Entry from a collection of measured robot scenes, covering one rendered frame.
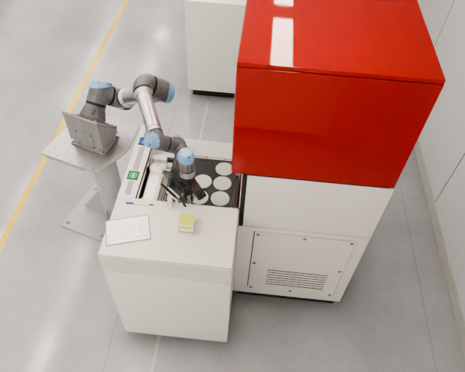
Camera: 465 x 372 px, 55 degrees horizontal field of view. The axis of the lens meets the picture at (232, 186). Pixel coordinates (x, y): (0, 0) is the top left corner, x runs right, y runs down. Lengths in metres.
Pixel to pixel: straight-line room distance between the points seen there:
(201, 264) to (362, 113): 0.96
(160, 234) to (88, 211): 1.45
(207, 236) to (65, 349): 1.31
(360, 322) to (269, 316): 0.60
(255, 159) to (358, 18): 0.72
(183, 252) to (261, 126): 0.70
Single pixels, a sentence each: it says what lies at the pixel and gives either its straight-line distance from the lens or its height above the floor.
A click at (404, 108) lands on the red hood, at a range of 1.83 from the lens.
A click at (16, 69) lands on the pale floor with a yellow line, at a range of 5.15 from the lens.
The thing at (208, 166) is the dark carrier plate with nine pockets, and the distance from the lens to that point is 2.52.
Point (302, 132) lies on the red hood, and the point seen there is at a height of 1.51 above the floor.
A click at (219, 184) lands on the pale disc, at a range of 2.43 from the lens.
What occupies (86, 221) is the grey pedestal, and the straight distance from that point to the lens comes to 3.49.
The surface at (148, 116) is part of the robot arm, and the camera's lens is 2.17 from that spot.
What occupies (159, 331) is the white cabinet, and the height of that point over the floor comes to 0.15.
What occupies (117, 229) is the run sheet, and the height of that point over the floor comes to 0.97.
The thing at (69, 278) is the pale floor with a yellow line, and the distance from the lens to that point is 3.28.
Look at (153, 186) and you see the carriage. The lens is 2.47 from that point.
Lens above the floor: 2.75
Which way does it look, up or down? 50 degrees down
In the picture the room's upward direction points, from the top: 3 degrees clockwise
